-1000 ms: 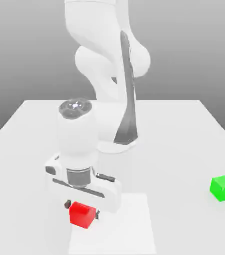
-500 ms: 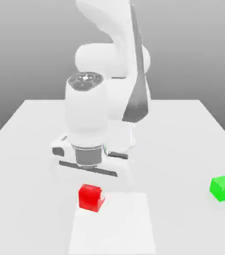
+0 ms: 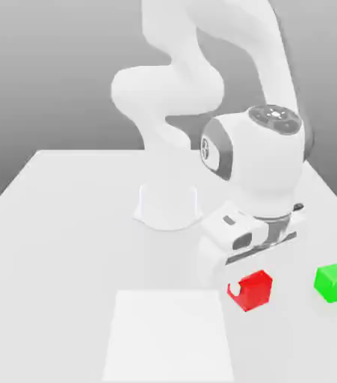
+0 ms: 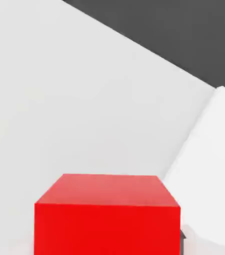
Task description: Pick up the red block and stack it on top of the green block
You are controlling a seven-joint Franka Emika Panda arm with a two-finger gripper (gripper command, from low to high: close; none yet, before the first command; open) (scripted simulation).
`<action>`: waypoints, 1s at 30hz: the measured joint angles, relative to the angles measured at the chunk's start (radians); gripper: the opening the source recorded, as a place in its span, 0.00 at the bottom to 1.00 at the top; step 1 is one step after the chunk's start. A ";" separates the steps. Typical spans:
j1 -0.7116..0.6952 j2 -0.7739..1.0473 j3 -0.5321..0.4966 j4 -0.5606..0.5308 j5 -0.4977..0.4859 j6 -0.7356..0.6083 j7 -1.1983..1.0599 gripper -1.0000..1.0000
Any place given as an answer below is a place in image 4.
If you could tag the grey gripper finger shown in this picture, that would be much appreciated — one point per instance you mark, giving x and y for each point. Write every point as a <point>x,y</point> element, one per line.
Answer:
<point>183,244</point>

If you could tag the small red cube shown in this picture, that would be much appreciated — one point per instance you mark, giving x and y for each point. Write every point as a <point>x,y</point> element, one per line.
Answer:
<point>107,229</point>

